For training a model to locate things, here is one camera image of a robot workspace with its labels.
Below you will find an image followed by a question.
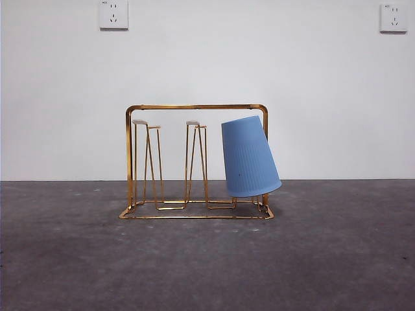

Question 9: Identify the blue ribbed cup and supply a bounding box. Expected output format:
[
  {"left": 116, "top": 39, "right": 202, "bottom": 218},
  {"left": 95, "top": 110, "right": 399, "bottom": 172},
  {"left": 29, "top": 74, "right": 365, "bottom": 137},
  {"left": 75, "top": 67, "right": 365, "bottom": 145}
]
[{"left": 220, "top": 115, "right": 282, "bottom": 198}]

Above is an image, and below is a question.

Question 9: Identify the white wall socket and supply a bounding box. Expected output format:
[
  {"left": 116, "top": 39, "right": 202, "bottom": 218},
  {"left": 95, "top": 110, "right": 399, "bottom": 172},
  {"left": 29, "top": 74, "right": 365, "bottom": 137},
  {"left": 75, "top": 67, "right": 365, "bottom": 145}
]
[
  {"left": 99, "top": 0, "right": 130, "bottom": 32},
  {"left": 379, "top": 3, "right": 409, "bottom": 34}
]

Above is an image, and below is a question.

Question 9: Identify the gold wire cup rack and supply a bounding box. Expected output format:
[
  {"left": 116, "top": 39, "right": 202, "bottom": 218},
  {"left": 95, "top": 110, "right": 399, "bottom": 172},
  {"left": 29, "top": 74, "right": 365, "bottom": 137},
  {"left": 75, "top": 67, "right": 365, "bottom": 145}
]
[{"left": 119, "top": 103, "right": 275, "bottom": 221}]

